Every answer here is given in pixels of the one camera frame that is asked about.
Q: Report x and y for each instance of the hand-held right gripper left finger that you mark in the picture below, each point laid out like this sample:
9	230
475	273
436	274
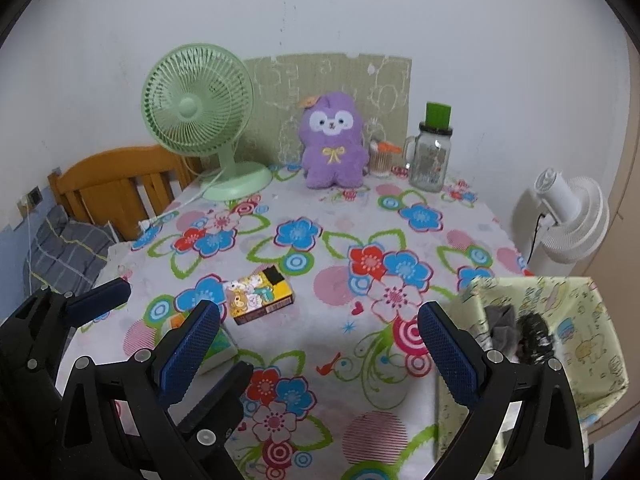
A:
190	355

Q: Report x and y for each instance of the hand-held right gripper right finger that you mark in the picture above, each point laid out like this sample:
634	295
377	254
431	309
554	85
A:
447	355

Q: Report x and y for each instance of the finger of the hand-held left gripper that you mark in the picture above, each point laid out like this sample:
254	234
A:
95	300
220	395

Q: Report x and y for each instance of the yellow-green printed fabric bin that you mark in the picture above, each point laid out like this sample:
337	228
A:
590	320

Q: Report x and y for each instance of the white green tissue pack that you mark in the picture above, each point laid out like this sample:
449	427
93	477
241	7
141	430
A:
222	352

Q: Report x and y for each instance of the grey sock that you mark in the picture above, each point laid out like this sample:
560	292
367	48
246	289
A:
502	327

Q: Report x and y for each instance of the grey plaid cloth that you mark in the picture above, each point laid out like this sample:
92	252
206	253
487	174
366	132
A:
65	245

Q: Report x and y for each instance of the yellow cartoon box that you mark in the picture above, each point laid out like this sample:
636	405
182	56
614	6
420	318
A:
260	300

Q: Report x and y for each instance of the black wrapped bundle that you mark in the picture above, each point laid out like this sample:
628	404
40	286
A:
535	335

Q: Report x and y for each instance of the wooden chair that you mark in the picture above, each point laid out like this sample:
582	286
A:
115	170

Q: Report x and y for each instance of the floral tablecloth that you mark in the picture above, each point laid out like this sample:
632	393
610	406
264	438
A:
320	240

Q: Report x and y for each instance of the white standing fan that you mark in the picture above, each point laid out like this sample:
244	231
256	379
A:
575	220

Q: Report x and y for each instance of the glass jar green lid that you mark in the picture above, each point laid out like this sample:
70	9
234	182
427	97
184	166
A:
430	160

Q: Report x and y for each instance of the toothpick holder orange lid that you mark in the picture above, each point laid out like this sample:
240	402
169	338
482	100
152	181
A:
381	162

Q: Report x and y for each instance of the green desk fan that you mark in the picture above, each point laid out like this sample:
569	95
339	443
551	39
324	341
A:
195	105

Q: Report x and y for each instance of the purple plush toy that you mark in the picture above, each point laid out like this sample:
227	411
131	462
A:
332	160

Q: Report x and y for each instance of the beige door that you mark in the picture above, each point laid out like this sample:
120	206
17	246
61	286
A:
627	160

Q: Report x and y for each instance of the green printed wall sheet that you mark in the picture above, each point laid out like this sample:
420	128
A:
280	90

